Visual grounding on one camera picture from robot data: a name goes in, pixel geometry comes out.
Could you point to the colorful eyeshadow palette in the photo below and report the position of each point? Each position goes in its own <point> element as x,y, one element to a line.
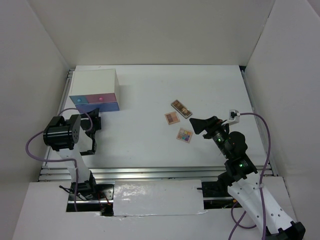
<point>184,135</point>

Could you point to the long brown eyeshadow palette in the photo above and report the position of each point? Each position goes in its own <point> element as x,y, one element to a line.
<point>181,109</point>

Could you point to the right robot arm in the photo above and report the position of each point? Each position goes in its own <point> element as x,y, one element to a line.
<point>244,182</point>

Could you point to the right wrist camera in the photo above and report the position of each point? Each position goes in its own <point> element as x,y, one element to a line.
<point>233,118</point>

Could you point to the white foam board cover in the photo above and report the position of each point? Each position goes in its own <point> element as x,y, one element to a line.
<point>158,198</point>

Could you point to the pink drawer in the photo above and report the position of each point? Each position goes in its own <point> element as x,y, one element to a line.
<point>101,98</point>

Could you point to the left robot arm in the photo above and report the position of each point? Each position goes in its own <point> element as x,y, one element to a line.
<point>72,139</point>

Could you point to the dark blue drawer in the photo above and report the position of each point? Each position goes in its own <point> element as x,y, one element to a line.
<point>103,107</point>

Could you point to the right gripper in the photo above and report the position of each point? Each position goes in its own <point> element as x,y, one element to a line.
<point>210,124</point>

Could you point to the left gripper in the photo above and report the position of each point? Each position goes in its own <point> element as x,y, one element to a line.
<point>93,115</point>

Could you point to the light blue drawer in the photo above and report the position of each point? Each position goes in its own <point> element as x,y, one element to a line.
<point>78,99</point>

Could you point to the white drawer cabinet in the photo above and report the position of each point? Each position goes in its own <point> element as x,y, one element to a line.
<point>91,82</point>

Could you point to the four pan eyeshadow palette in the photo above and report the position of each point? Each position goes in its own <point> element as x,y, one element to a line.
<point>172,118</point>

